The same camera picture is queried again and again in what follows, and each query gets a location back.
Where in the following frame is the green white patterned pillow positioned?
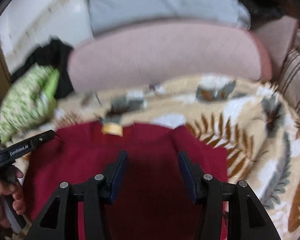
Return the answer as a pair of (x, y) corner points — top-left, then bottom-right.
(0, 63), (60, 143)

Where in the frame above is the light grey pillow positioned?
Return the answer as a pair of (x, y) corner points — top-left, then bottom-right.
(88, 0), (251, 34)

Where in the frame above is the pink rear cushion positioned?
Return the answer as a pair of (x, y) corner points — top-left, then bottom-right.
(252, 16), (300, 80)

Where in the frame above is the dark red sweater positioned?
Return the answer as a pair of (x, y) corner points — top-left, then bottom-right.
(23, 122), (227, 239)

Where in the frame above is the striped beige quilt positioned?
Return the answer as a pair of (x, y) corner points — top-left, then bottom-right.
(278, 29), (300, 117)

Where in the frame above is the pink bolster cushion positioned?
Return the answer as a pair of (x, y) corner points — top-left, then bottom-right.
(68, 20), (272, 92)

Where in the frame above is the leaf pattern beige blanket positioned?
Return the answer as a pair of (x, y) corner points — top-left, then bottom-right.
(2, 73), (300, 240)

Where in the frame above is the black garment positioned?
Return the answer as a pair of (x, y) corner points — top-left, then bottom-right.
(10, 38), (74, 100)

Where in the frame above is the person's left hand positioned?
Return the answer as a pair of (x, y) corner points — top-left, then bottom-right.
(0, 165), (26, 233)

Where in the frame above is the white headboard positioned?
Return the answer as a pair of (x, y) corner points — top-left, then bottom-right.
(0, 0), (93, 73)

